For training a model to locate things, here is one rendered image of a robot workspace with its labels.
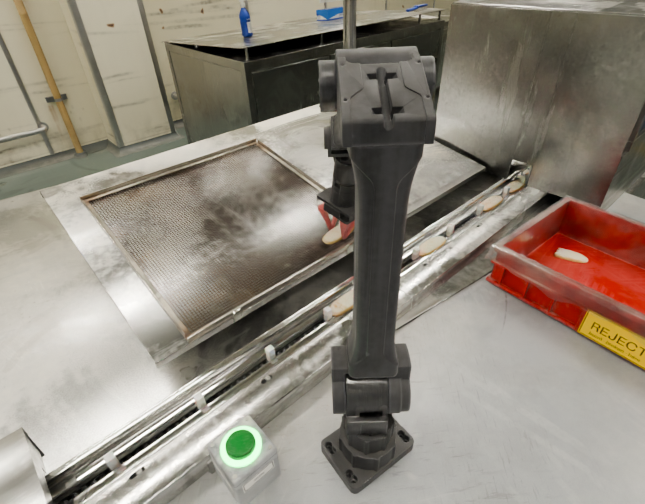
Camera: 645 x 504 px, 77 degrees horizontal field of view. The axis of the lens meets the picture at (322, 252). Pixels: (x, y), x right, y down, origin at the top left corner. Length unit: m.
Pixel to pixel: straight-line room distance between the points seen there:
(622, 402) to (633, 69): 0.71
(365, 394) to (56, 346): 0.64
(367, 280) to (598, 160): 0.91
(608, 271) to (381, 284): 0.77
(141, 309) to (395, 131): 0.62
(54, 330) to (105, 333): 0.11
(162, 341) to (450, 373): 0.51
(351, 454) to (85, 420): 0.44
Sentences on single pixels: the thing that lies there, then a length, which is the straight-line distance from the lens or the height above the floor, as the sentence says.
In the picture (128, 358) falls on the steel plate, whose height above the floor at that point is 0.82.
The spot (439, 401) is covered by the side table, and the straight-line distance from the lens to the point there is 0.75.
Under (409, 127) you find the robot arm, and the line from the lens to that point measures 0.35.
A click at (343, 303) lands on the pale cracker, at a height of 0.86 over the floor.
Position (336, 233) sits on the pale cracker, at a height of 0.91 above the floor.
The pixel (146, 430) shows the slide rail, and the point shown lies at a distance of 0.73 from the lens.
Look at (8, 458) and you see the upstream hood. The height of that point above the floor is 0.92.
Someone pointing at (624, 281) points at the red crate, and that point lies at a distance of 1.11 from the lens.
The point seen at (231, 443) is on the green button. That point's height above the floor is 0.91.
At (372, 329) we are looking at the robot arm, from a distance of 0.47.
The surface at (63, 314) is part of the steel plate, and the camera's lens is 1.04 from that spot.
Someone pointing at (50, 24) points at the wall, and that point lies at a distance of 4.23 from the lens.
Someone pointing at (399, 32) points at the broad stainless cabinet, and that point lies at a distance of 3.38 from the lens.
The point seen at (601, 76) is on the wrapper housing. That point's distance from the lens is 1.20.
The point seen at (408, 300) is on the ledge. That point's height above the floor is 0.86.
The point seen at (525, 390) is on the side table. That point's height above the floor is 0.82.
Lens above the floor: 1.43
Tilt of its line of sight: 37 degrees down
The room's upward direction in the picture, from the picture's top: 2 degrees counter-clockwise
